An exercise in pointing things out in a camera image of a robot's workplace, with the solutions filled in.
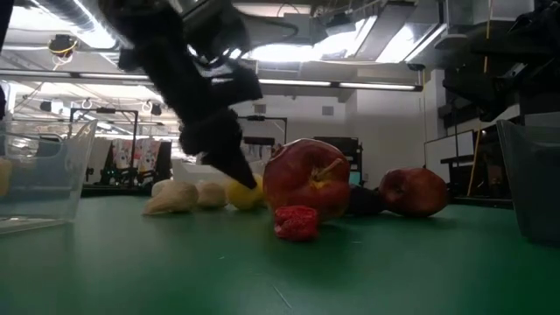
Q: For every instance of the purple eggplants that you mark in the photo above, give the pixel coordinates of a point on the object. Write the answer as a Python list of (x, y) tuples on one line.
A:
[(365, 201)]

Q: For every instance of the small red pepper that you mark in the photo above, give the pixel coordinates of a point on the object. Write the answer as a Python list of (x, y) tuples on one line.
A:
[(296, 223)]

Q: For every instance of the patterned cloth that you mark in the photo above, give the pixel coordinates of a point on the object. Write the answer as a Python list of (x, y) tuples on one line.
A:
[(146, 155)]

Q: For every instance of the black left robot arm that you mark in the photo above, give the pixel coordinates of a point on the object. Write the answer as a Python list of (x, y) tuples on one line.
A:
[(153, 39)]

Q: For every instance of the whiteboard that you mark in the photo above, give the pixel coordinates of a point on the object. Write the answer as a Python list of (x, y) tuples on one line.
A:
[(446, 151)]

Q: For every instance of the dark red apple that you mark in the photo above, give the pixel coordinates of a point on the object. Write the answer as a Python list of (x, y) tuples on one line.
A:
[(413, 192)]

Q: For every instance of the yellow lemon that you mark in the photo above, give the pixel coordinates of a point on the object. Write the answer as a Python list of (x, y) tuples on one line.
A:
[(238, 199)]

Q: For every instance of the grey wall vent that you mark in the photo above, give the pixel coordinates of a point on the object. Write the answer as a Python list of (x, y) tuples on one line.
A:
[(328, 110), (260, 108)]

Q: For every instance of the white plastic bin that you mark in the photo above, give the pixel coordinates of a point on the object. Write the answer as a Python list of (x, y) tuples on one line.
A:
[(188, 170)]

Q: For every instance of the black yellow ceiling device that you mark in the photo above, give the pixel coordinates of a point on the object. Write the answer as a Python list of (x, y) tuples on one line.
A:
[(62, 44)]

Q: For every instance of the silver ventilation duct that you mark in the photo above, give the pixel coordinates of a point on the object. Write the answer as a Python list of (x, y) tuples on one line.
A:
[(79, 17)]

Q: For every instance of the clear plastic bin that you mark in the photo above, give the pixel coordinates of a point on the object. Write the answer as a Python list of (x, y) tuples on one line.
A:
[(65, 184)]

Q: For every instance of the black cabinet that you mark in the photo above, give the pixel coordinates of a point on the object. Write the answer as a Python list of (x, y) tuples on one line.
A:
[(354, 153)]

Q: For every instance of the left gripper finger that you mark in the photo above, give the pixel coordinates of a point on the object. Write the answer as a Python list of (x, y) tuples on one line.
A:
[(227, 162)]

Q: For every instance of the translucent teal plastic bin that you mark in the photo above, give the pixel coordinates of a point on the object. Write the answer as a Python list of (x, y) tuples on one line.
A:
[(355, 177)]

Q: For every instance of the green table mat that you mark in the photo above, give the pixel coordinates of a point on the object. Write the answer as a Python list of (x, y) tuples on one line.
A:
[(175, 271)]

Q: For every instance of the black gantry frame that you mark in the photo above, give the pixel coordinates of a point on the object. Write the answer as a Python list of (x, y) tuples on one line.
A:
[(105, 110), (262, 117)]

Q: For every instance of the black aluminium table frame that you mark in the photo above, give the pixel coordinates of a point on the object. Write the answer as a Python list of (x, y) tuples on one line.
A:
[(481, 202)]

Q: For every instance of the pale round garlic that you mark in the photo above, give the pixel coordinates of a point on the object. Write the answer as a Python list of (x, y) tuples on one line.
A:
[(212, 194)]

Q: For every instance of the long ceiling light fixture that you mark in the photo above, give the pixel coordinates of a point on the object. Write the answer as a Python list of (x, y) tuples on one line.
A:
[(380, 86)]

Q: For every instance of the smoky grey plastic bin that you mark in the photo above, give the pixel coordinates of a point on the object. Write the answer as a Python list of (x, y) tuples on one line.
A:
[(534, 188)]

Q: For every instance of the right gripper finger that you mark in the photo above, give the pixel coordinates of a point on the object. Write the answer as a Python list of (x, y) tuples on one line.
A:
[(516, 41), (485, 89)]

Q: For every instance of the large red yellow apple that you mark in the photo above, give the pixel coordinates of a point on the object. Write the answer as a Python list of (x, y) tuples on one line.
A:
[(302, 184)]

